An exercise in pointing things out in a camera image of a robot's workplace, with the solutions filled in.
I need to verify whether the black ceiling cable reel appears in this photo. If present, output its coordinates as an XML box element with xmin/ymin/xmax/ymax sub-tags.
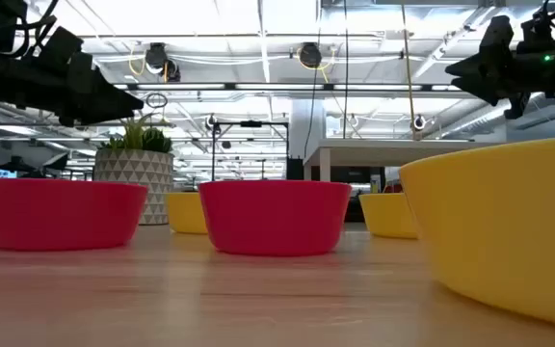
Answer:
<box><xmin>298</xmin><ymin>41</ymin><xmax>324</xmax><ymax>69</ymax></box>
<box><xmin>143</xmin><ymin>41</ymin><xmax>182</xmax><ymax>83</ymax></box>

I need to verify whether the black metal frame rig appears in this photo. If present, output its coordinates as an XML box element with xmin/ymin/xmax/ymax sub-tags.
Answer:
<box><xmin>211</xmin><ymin>120</ymin><xmax>291</xmax><ymax>182</ymax></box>

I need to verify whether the hanging black wire loop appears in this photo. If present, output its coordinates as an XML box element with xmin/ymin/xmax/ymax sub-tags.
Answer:
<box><xmin>145</xmin><ymin>92</ymin><xmax>169</xmax><ymax>110</ymax></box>

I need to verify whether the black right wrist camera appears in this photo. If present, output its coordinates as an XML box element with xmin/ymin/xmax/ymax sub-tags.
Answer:
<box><xmin>479</xmin><ymin>14</ymin><xmax>515</xmax><ymax>55</ymax></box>

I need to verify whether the black box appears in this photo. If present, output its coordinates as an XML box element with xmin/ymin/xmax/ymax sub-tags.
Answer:
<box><xmin>285</xmin><ymin>157</ymin><xmax>305</xmax><ymax>182</ymax></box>

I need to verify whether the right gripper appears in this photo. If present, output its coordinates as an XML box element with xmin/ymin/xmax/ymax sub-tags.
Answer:
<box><xmin>444</xmin><ymin>41</ymin><xmax>555</xmax><ymax>120</ymax></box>

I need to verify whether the green succulent plant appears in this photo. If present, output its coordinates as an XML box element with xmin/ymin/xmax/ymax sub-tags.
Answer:
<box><xmin>97</xmin><ymin>113</ymin><xmax>173</xmax><ymax>154</ymax></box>

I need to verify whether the white low stand table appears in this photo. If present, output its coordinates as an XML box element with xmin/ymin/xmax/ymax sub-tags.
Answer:
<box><xmin>302</xmin><ymin>138</ymin><xmax>503</xmax><ymax>183</ymax></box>

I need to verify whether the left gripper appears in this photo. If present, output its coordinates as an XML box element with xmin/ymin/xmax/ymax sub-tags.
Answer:
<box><xmin>16</xmin><ymin>57</ymin><xmax>145</xmax><ymax>128</ymax></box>

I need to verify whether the grey white triangle-pattern plant pot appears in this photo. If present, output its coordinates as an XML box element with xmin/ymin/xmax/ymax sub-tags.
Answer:
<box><xmin>92</xmin><ymin>147</ymin><xmax>175</xmax><ymax>227</ymax></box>

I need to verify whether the silver ventilation duct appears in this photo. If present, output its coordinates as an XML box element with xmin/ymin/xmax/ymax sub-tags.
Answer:
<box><xmin>460</xmin><ymin>103</ymin><xmax>515</xmax><ymax>139</ymax></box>

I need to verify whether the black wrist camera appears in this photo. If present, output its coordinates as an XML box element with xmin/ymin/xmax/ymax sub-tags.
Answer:
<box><xmin>34</xmin><ymin>26</ymin><xmax>94</xmax><ymax>68</ymax></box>
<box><xmin>479</xmin><ymin>14</ymin><xmax>515</xmax><ymax>55</ymax></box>

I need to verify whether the thin black hanging cable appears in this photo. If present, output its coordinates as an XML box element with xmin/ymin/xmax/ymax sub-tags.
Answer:
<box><xmin>304</xmin><ymin>28</ymin><xmax>322</xmax><ymax>146</ymax></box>
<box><xmin>342</xmin><ymin>0</ymin><xmax>350</xmax><ymax>141</ymax></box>

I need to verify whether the small red plastic bowl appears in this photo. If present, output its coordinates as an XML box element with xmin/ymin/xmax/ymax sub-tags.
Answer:
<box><xmin>198</xmin><ymin>179</ymin><xmax>354</xmax><ymax>257</ymax></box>
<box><xmin>0</xmin><ymin>176</ymin><xmax>149</xmax><ymax>252</ymax></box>

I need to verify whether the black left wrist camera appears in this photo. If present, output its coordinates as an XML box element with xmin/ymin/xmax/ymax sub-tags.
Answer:
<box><xmin>34</xmin><ymin>26</ymin><xmax>94</xmax><ymax>68</ymax></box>

